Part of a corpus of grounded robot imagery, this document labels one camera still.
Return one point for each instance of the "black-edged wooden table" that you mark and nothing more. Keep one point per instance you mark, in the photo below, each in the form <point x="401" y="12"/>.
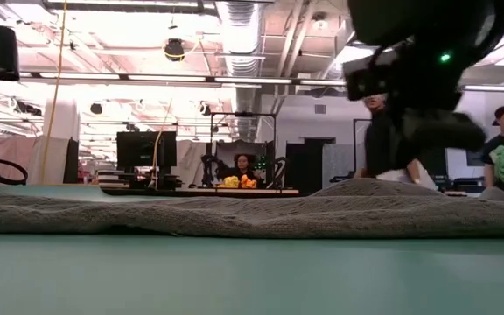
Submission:
<point x="269" y="191"/>

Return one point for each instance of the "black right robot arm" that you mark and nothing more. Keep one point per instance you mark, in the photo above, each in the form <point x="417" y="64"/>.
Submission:
<point x="409" y="17"/>

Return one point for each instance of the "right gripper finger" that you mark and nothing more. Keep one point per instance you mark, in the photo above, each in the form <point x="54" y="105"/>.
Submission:
<point x="449" y="131"/>

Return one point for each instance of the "long ceiling light strip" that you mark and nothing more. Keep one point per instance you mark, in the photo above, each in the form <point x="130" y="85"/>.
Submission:
<point x="169" y="78"/>

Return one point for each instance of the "black partition panel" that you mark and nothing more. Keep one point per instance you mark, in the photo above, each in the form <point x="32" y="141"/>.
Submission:
<point x="71" y="162"/>

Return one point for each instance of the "grey partition panel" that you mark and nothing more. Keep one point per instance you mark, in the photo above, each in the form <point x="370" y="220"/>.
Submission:
<point x="339" y="162"/>

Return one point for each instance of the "yellow plush toy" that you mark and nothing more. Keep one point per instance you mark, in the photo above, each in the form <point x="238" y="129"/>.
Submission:
<point x="231" y="182"/>

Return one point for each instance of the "teal table mat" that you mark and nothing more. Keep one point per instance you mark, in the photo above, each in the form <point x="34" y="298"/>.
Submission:
<point x="252" y="280"/>

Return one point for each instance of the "black computer monitor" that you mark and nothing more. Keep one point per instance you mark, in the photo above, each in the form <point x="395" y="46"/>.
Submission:
<point x="147" y="149"/>

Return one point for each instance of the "pink hanging cloth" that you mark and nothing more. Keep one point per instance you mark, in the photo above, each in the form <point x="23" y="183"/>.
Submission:
<point x="11" y="146"/>

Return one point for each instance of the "black metal rig frame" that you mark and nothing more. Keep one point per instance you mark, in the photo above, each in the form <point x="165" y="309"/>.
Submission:
<point x="243" y="114"/>

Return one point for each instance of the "orange plush toy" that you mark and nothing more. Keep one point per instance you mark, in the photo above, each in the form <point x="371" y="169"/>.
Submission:
<point x="248" y="182"/>

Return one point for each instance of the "grey knitted towel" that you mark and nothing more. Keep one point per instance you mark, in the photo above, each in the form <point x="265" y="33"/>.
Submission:
<point x="252" y="214"/>

